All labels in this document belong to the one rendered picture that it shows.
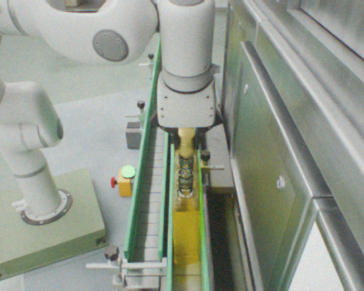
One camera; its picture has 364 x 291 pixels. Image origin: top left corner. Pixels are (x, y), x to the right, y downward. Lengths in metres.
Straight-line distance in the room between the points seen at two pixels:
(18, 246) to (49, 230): 0.09
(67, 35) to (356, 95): 0.33
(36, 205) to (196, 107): 0.64
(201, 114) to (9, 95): 0.45
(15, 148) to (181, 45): 0.59
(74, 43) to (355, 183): 0.35
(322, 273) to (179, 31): 0.32
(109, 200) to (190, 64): 0.76
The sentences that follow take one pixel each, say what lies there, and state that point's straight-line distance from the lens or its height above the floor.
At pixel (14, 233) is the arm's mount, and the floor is 0.82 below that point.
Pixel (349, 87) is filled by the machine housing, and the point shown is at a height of 1.42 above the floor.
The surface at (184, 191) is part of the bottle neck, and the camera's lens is 0.62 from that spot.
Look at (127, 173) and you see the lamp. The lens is 1.07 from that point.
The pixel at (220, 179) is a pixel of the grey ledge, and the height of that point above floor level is 0.88.
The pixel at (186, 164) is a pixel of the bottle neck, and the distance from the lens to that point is 0.65.
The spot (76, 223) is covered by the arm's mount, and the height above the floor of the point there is 0.83.
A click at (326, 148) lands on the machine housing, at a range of 0.33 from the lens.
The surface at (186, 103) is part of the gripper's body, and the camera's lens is 0.52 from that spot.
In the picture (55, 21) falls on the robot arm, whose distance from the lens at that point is 0.45.
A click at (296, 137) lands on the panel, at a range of 0.42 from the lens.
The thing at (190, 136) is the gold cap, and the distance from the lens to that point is 0.61.
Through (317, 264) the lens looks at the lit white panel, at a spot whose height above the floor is 1.27.
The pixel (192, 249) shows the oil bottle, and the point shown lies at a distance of 0.74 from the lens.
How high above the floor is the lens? 1.55
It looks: 37 degrees down
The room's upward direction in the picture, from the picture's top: straight up
